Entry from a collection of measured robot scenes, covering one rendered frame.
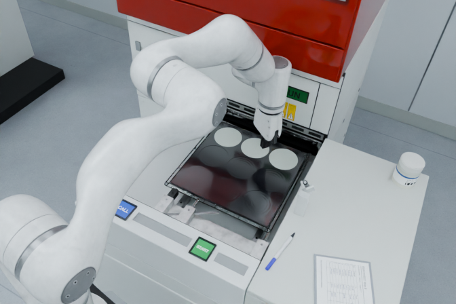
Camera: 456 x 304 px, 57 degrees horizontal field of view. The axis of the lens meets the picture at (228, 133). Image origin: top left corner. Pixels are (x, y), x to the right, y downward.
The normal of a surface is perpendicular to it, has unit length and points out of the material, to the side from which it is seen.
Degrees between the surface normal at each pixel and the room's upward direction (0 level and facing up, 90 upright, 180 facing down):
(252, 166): 0
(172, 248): 0
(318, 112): 90
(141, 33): 90
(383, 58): 90
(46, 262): 27
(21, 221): 2
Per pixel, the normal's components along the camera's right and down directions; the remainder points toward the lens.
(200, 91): -0.04, -0.46
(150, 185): 0.04, -0.72
